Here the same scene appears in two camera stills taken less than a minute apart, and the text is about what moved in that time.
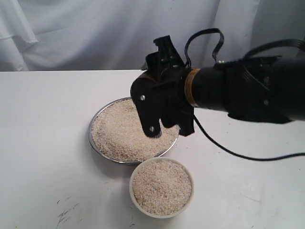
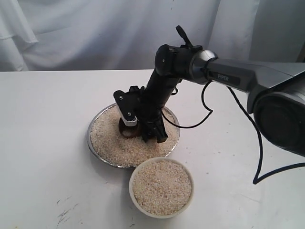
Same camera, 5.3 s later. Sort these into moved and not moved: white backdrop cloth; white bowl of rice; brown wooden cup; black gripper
Moved: black gripper; brown wooden cup
Not moved: white bowl of rice; white backdrop cloth
